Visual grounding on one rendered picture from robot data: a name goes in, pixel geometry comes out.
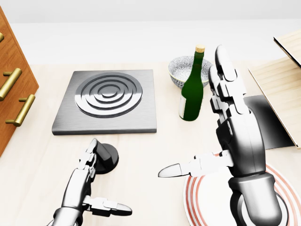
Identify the pale wooden slat tray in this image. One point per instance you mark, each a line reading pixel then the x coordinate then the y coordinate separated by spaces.
pixel 279 89

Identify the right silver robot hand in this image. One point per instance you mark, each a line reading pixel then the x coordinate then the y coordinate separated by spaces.
pixel 244 141

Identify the flat dark stove plate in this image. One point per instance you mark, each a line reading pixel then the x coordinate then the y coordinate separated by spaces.
pixel 131 117

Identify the blue patterned bowl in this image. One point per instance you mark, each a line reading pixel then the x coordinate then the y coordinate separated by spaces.
pixel 181 70

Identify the round black knob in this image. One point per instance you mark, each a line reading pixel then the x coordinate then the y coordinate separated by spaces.
pixel 108 155

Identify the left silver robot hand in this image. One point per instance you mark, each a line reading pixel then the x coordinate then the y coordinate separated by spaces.
pixel 75 188

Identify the wooden cabinet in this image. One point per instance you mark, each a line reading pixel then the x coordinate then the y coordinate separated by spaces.
pixel 14 56

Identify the white plate with red rings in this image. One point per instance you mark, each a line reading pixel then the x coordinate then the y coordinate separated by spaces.
pixel 207 207

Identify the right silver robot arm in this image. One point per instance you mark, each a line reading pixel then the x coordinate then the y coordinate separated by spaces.
pixel 261 200

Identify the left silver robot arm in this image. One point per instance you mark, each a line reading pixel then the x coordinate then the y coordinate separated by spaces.
pixel 64 217

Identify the dark grey flat panel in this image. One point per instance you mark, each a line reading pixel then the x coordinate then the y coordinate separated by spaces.
pixel 270 131

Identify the green glass bottle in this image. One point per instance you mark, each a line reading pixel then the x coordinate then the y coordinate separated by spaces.
pixel 192 99

